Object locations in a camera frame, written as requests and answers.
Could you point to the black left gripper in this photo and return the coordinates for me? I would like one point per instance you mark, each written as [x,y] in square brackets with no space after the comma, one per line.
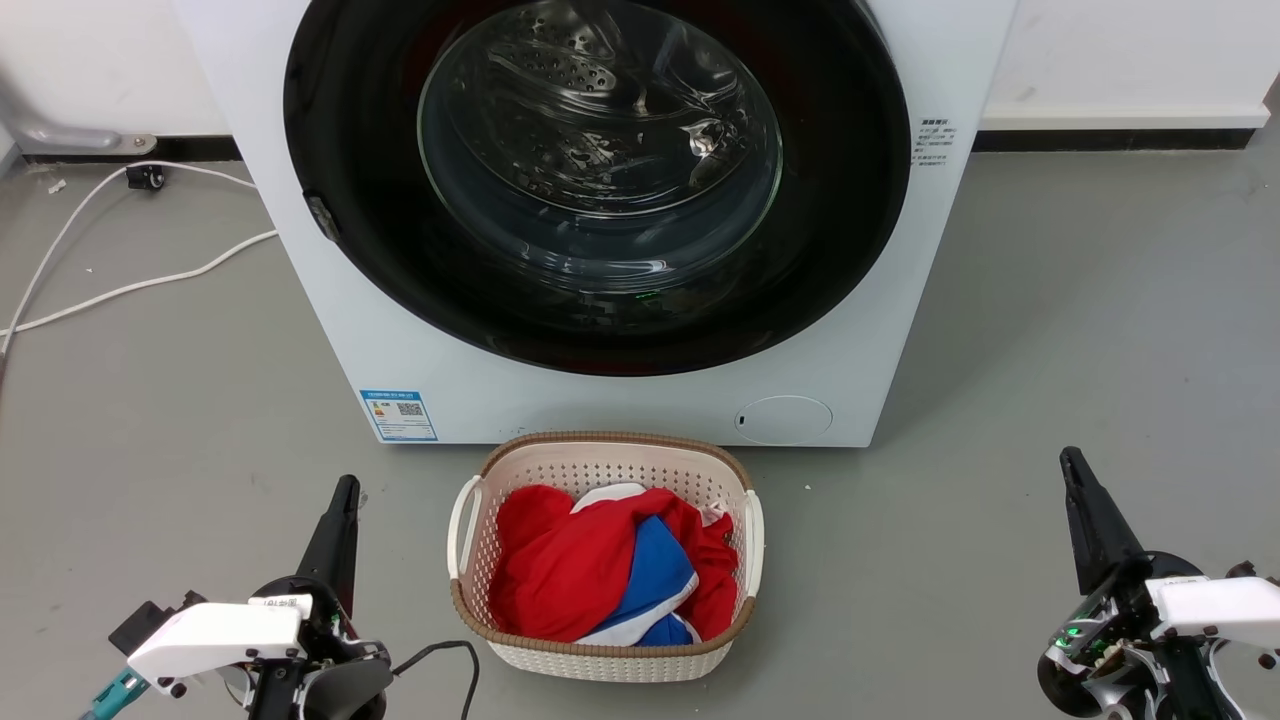
[335,680]

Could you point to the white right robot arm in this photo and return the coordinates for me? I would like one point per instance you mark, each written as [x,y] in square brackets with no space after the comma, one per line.
[1255,680]

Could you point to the beige plastic laundry basket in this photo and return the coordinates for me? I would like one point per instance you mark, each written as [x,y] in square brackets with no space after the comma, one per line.
[590,465]

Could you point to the black round glass washer door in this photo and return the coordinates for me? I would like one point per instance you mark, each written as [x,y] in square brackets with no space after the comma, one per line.
[360,200]

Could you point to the grey drain pipe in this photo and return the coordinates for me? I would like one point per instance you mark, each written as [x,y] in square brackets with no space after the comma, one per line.
[60,135]

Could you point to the red garment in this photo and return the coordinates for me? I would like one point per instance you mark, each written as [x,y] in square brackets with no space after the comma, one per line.
[560,570]

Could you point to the round white filter cover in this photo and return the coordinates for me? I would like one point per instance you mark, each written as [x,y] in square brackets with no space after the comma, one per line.
[785,419]

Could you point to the blue energy label sticker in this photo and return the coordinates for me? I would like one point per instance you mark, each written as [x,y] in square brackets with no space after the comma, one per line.
[398,414]

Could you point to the white front-load washing machine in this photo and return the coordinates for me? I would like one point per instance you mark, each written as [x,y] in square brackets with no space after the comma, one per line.
[640,405]

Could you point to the black skirting strip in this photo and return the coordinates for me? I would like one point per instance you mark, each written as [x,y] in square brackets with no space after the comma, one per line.
[190,149]
[1110,140]

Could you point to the blue and white garment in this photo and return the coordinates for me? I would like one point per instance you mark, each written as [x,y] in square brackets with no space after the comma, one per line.
[655,580]

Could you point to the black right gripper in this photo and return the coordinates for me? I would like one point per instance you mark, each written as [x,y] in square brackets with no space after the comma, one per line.
[1120,650]

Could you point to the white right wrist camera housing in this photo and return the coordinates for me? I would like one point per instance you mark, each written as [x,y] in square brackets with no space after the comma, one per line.
[1220,603]

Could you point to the black text label sticker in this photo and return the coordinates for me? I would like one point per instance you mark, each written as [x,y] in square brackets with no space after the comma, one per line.
[934,142]

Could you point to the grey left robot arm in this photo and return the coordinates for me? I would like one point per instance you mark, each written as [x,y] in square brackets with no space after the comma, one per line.
[350,695]

